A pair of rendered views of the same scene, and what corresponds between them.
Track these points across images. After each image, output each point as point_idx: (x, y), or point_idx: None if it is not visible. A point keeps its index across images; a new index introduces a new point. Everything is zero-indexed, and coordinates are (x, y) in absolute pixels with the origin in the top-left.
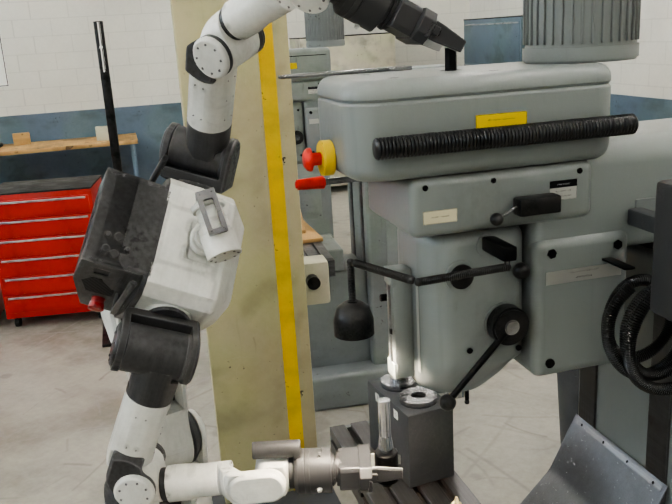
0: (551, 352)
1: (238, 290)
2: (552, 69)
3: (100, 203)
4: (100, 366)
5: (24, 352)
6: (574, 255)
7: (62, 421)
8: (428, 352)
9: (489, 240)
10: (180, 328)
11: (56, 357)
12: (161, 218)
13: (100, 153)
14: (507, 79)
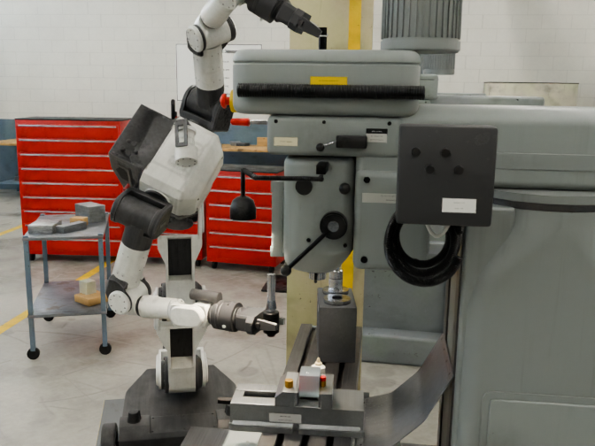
0: (366, 251)
1: None
2: (369, 50)
3: (129, 123)
4: (252, 303)
5: (209, 284)
6: (384, 184)
7: (210, 330)
8: (284, 237)
9: (319, 162)
10: (158, 205)
11: (227, 291)
12: (164, 137)
13: None
14: (334, 55)
